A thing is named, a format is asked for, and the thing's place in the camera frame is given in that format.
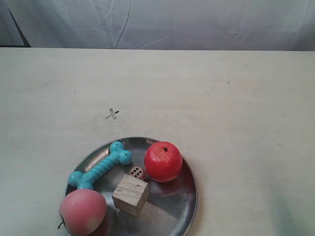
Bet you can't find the white backdrop cloth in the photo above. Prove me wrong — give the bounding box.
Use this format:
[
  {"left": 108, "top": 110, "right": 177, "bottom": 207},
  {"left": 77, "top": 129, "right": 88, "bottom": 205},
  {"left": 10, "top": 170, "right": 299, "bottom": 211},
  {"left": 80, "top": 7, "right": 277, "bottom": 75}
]
[{"left": 0, "top": 0, "right": 315, "bottom": 51}]

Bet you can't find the pink toy peach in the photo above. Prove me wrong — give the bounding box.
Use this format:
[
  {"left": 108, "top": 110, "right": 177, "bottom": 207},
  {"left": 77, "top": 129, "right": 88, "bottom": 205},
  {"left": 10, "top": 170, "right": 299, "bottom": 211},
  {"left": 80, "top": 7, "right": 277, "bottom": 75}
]
[{"left": 59, "top": 189, "right": 107, "bottom": 236}]

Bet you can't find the red toy apple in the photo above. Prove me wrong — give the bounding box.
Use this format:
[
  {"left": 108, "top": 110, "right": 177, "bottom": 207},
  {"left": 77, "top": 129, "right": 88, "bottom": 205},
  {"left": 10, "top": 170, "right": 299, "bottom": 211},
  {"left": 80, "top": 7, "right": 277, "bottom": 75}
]
[{"left": 144, "top": 142, "right": 183, "bottom": 182}]

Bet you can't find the large round metal plate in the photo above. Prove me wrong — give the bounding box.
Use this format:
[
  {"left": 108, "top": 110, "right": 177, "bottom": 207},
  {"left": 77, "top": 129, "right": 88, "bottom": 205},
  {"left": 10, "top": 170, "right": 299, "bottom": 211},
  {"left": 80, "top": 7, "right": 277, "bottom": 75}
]
[{"left": 63, "top": 136, "right": 198, "bottom": 236}]

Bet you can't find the small wooden die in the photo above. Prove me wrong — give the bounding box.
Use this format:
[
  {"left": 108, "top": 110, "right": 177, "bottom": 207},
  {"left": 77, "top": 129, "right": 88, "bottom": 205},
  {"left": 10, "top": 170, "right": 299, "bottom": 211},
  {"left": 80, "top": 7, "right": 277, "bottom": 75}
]
[{"left": 129, "top": 166, "right": 148, "bottom": 181}]

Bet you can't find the light wooden block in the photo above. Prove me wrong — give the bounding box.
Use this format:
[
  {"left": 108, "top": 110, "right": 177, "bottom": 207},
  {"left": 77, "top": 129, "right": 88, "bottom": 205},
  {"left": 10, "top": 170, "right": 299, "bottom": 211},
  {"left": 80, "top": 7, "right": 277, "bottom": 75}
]
[{"left": 112, "top": 174, "right": 149, "bottom": 216}]

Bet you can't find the teal rubber bone toy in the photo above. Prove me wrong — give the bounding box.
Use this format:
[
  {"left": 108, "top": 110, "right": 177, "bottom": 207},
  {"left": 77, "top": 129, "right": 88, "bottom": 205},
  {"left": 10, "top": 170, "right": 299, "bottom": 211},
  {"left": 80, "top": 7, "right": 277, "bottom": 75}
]
[{"left": 68, "top": 141, "right": 132, "bottom": 190}]

